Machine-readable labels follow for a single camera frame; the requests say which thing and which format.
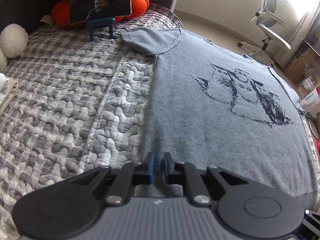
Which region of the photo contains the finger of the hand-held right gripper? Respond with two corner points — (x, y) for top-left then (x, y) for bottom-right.
(303, 210), (320, 240)

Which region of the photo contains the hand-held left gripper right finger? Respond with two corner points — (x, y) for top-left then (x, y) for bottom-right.
(164, 152), (252, 207)

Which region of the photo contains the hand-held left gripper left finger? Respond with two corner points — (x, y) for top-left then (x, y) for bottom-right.
(69, 152), (155, 207)

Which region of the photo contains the grey knitted sweater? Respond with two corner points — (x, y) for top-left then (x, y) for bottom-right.
(120, 27), (319, 212)

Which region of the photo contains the white round scale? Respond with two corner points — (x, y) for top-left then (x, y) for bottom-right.
(307, 117), (320, 140)

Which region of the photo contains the grey checkered quilted bedspread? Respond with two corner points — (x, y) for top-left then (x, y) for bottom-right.
(0, 2), (320, 240)

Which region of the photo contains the white paper bag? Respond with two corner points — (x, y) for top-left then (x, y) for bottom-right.
(299, 86), (320, 119)

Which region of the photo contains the blue phone stand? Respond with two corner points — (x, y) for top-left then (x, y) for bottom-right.
(86, 16), (116, 42)

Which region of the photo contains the wooden shelf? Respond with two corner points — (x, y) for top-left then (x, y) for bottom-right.
(282, 17), (320, 98)

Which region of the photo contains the orange pumpkin cushion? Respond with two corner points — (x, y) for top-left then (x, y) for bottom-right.
(51, 0), (153, 27)

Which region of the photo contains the smartphone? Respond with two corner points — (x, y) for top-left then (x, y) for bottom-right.
(69, 0), (132, 25)

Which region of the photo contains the white office chair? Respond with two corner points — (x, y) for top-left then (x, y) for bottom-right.
(237, 0), (307, 68)

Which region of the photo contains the white plush toy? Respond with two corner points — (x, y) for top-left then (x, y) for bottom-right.
(0, 24), (29, 72)

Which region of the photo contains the beige curtain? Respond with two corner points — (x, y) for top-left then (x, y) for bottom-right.
(292, 0), (320, 55)

